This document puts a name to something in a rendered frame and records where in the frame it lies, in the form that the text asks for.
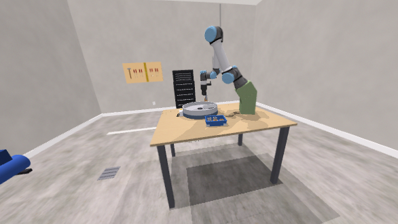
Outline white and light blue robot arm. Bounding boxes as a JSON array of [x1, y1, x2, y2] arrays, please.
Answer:
[[200, 26, 248, 89]]

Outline blue crate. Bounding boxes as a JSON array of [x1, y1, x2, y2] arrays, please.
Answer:
[[205, 115, 227, 127]]

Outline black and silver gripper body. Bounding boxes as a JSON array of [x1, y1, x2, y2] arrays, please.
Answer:
[[200, 81, 211, 96]]

